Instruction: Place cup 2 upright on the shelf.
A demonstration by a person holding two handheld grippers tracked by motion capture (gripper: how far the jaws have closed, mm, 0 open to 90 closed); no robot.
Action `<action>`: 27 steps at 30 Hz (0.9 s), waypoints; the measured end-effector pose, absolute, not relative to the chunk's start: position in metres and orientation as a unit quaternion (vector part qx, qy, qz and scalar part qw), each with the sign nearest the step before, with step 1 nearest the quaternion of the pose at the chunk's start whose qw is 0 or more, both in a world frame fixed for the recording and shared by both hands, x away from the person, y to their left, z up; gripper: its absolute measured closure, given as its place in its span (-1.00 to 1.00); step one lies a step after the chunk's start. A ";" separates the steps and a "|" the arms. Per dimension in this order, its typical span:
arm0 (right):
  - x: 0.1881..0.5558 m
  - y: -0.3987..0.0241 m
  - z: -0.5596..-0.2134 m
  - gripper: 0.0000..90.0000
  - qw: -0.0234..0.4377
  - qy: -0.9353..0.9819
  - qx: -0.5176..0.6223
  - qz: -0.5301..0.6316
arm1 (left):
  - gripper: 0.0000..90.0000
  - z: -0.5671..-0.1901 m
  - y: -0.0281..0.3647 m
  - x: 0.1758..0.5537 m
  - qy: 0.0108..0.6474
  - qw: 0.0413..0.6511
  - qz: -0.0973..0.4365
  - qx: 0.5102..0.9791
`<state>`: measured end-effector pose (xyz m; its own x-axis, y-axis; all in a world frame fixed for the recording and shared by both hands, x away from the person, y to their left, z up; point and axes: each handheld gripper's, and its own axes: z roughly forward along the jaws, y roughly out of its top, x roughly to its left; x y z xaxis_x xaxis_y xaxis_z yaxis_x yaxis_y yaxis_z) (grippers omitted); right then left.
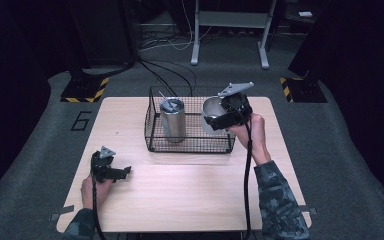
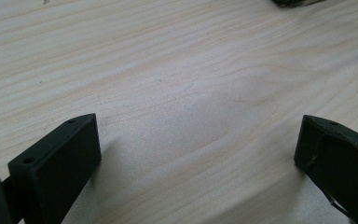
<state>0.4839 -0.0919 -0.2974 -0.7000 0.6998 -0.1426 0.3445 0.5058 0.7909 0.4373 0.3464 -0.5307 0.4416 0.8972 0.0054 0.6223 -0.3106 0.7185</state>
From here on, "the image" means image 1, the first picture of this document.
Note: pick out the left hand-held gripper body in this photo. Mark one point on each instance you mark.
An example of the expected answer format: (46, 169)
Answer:
(102, 165)

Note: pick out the silver metal cup blue label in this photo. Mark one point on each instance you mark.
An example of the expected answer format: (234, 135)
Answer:
(173, 125)

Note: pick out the white metal desk frame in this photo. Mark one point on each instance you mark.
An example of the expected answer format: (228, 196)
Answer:
(235, 19)

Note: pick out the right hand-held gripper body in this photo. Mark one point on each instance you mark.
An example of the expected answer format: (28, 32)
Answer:
(235, 106)

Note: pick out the grey tape strip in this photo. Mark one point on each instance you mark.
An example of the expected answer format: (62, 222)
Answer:
(63, 212)
(310, 210)

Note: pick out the person's right hand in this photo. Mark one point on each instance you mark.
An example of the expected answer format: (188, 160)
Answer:
(251, 136)

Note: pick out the small white box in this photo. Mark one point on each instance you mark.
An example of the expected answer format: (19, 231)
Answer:
(305, 14)

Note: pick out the black yellow striped stand base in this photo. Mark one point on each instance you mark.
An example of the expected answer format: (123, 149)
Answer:
(305, 90)
(83, 90)

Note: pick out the person's left hand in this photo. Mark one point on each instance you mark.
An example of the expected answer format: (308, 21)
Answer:
(88, 193)

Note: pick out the thin white straw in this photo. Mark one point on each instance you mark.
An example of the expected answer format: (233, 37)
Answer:
(165, 98)

